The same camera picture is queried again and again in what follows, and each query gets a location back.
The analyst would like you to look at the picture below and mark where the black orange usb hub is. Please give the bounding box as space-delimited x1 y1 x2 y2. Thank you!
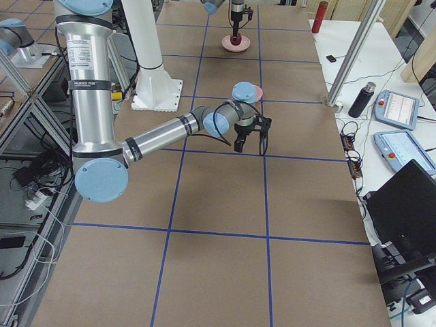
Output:
340 134 363 180

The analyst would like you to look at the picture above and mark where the black water bottle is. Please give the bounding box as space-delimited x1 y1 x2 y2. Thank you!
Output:
347 82 376 118

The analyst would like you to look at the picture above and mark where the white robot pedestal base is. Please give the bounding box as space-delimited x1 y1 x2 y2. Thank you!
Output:
122 0 183 112

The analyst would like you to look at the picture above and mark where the teach pendant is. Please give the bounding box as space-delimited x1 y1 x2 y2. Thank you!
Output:
373 90 420 130
373 130 435 175

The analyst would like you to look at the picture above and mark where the black monitor stand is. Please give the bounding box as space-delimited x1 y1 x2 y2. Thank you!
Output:
372 238 435 314

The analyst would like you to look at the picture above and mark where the white enamel pot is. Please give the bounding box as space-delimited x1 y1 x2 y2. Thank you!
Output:
111 91 124 114

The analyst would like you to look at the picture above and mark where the aluminium frame post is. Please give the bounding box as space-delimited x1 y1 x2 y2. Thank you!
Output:
325 0 386 113

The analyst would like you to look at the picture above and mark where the red apple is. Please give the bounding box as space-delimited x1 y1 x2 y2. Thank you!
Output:
230 33 242 46

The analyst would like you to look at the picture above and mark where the black laptop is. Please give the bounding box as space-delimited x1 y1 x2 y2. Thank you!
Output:
364 159 435 253

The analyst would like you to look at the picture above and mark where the red water bottle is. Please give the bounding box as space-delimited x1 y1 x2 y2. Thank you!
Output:
311 1 328 33

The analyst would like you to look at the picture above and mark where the far teach pendant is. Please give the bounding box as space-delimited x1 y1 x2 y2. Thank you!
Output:
373 90 420 130

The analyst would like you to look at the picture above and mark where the small black device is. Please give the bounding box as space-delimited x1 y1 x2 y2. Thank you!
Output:
326 55 337 63

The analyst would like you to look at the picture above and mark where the near teach pendant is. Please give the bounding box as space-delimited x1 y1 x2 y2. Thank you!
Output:
373 130 435 175

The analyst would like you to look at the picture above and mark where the pink bowl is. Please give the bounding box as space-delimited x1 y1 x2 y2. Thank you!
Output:
255 85 263 102

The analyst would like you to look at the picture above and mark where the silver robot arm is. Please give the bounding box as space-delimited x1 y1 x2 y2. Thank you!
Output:
54 1 258 203
201 0 247 44

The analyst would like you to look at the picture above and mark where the pink plate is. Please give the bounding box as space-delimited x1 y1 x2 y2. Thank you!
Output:
221 35 251 52

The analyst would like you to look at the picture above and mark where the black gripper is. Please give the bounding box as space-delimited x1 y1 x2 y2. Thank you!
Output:
230 2 244 38
234 116 258 152

